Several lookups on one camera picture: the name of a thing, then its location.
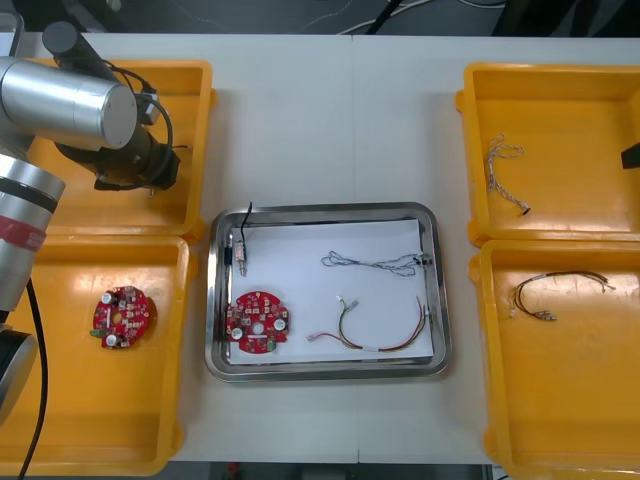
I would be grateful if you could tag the small metal solenoid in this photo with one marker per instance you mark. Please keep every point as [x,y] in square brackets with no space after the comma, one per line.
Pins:
[240,251]

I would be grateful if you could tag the white sheet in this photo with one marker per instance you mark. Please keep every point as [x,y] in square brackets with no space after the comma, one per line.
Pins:
[300,250]

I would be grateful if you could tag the yellow-orange plastic bin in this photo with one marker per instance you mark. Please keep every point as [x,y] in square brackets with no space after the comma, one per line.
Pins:
[100,400]
[575,400]
[575,100]
[192,100]

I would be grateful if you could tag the silver-grey and black left arm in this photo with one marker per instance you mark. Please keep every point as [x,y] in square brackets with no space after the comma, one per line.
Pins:
[60,100]

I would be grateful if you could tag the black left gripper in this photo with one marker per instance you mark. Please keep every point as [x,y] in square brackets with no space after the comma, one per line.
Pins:
[171,167]

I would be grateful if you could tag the steel tray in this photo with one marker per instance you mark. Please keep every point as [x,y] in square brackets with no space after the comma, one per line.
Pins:
[216,310]

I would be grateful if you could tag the round red circuit board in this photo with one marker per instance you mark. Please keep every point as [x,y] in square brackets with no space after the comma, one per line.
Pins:
[125,320]
[255,312]

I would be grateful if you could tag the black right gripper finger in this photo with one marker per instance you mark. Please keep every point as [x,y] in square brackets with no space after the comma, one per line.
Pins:
[632,157]

